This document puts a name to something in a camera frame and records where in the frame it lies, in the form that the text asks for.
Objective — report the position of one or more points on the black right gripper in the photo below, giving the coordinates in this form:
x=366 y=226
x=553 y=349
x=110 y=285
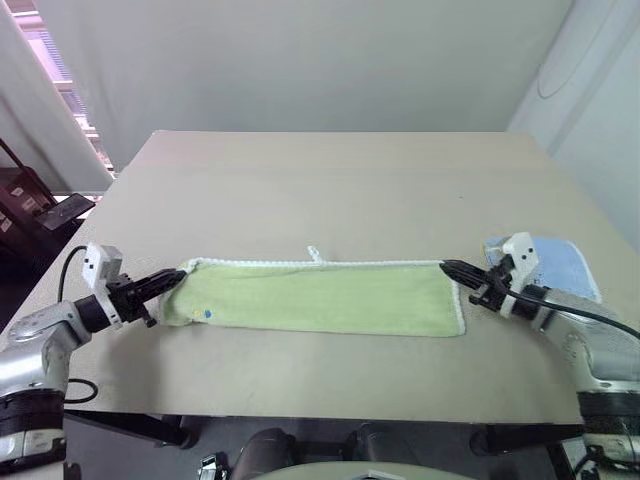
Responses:
x=495 y=287

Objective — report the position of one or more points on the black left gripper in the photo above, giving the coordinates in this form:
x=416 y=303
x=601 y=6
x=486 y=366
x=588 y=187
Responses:
x=129 y=302

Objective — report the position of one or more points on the light green towel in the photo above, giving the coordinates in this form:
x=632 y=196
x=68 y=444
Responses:
x=320 y=295

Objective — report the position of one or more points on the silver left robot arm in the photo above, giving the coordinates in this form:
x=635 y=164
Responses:
x=35 y=345

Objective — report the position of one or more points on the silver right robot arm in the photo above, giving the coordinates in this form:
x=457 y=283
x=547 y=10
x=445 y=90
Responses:
x=595 y=345

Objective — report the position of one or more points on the light blue towel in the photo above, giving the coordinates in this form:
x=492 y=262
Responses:
x=560 y=260

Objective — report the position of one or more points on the black smartphone on stand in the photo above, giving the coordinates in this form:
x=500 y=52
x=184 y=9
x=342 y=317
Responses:
x=65 y=211

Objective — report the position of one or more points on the dark brown cabinet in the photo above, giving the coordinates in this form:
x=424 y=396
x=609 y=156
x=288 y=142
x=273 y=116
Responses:
x=20 y=210

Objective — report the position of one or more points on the small silver metal part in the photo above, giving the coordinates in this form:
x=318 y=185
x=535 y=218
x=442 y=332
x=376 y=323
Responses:
x=212 y=466

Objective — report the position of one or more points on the dark rounded shape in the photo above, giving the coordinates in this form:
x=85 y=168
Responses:
x=265 y=450

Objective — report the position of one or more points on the window with blinds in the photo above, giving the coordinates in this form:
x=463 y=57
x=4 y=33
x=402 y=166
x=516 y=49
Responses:
x=65 y=85

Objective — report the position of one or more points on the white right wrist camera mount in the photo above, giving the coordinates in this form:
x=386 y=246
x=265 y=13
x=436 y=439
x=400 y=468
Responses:
x=522 y=257

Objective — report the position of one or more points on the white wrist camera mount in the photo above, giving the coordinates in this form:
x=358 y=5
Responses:
x=98 y=262
x=522 y=257

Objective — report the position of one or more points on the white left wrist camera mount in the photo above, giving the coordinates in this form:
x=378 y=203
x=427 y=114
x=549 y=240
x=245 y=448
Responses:
x=98 y=262

